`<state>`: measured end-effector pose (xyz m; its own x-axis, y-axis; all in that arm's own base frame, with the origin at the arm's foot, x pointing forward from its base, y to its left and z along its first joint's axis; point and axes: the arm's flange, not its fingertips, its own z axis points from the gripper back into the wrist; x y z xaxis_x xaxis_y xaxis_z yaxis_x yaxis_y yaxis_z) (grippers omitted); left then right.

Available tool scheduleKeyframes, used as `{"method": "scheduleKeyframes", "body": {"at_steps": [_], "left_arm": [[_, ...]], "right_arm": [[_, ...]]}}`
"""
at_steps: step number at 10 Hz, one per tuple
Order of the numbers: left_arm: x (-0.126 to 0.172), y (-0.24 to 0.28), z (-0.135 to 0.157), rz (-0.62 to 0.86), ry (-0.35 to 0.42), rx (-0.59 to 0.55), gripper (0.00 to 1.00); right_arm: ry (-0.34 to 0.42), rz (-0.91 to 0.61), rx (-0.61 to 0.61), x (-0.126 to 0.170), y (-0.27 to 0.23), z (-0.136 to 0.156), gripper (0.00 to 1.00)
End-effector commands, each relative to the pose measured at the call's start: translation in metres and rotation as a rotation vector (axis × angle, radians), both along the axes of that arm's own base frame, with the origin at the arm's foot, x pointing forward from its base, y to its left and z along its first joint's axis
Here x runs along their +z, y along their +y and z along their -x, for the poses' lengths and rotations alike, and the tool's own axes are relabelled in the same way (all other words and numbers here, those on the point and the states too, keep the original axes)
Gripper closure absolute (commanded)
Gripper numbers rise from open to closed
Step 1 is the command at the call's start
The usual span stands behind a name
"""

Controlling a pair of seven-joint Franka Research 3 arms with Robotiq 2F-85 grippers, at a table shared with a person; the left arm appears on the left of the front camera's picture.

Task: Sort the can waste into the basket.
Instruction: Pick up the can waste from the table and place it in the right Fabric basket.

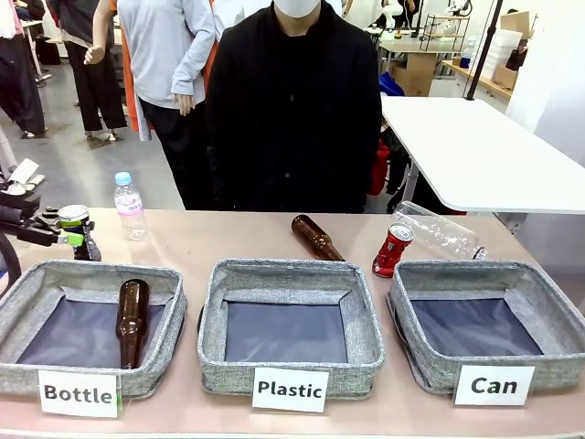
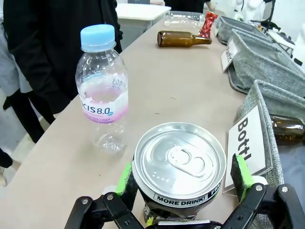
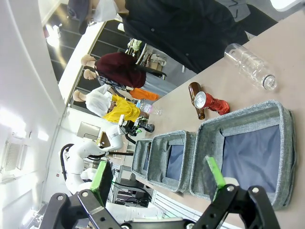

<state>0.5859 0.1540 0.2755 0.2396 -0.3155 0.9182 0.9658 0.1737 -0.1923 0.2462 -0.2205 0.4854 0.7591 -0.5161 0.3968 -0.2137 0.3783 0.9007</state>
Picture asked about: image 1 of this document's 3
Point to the white paper scraps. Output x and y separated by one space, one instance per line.
24 176

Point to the grey fabric basket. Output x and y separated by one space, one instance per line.
27 370
539 283
292 279

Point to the red bag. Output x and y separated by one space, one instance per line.
379 169

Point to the white Bottle label card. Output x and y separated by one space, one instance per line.
77 393

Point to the black stand pole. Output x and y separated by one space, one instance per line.
482 50

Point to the white Plastic label card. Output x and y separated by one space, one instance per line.
290 389

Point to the small pink-label water bottle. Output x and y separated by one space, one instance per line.
129 206

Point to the blue-label bottle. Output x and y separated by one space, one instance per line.
467 56

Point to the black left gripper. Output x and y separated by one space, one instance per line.
25 231

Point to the white Can label card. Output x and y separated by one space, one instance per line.
493 385

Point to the red crushed drink can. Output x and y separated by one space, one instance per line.
392 251

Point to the brown cardboard box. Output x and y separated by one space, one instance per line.
516 23

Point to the large clear plastic bottle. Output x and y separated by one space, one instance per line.
439 231

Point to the green and black drink can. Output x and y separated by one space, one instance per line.
73 214

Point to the brown glass bottle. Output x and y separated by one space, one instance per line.
315 238
132 320

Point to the stack of white plastic boxes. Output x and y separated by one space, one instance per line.
500 52

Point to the white folding table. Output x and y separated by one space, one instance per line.
475 151

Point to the white face mask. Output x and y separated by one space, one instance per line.
296 7

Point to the person in black coat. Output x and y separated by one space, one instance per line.
292 114

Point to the wooden work table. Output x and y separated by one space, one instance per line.
418 57

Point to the blue cloth bundle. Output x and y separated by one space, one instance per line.
390 84

